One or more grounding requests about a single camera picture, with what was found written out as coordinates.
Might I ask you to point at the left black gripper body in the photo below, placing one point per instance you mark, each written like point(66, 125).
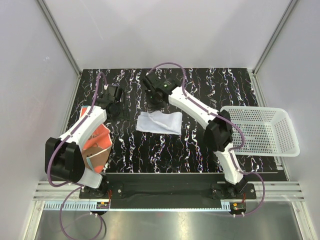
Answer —
point(118, 109)

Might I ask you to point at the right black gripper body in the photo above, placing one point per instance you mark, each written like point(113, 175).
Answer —
point(153, 104)

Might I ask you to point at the white towel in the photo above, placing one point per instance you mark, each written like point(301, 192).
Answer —
point(158, 122)

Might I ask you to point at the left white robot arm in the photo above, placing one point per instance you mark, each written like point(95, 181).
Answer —
point(63, 156)

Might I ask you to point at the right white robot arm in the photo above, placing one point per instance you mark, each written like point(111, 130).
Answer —
point(217, 125)

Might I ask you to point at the orange brown towel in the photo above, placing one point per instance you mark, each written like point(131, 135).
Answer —
point(97, 149)

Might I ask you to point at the white plastic basket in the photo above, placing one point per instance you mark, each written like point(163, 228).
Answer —
point(268, 131)

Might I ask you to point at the white cable duct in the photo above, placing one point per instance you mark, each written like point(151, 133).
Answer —
point(215, 206)

